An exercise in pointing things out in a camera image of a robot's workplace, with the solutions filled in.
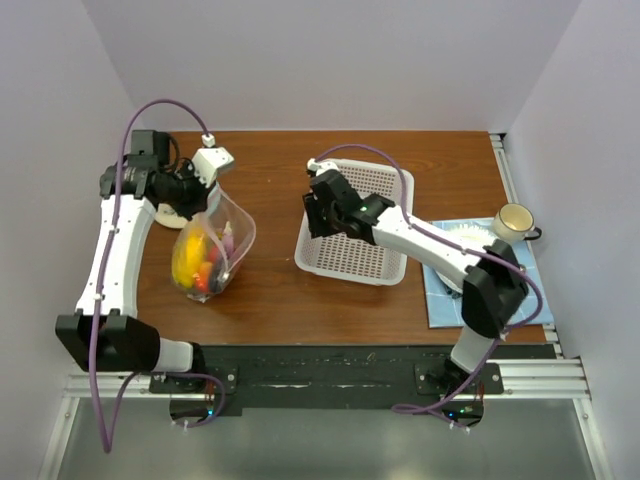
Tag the purple fake eggplant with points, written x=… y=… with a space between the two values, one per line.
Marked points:
x=219 y=277

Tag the red orange fake peach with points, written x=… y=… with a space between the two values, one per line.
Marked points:
x=202 y=276

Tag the cream enamel mug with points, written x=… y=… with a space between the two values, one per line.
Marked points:
x=514 y=223

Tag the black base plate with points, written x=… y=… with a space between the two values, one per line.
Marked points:
x=403 y=379

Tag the red fake apple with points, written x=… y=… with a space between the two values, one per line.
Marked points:
x=214 y=255

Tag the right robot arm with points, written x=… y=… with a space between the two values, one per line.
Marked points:
x=397 y=230

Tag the clear zip top bag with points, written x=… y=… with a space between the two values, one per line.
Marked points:
x=229 y=227

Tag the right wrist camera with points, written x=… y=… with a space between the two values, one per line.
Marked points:
x=315 y=167

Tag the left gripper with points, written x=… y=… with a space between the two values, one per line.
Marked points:
x=198 y=204

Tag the blue checked cloth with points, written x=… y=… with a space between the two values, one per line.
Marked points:
x=500 y=284

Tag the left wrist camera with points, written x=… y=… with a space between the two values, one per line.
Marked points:
x=210 y=162

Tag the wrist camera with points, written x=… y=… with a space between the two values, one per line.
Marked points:
x=315 y=167
x=210 y=162

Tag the white plastic basket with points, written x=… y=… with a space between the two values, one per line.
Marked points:
x=357 y=259

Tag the aluminium frame rail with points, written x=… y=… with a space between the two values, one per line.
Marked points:
x=541 y=427

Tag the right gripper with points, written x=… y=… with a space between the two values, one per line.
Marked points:
x=317 y=228

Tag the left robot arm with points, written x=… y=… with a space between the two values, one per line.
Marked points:
x=104 y=333

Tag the cream and blue plate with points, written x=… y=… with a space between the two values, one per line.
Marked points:
x=167 y=217

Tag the yellow fake banana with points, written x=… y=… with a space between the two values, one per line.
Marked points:
x=188 y=254

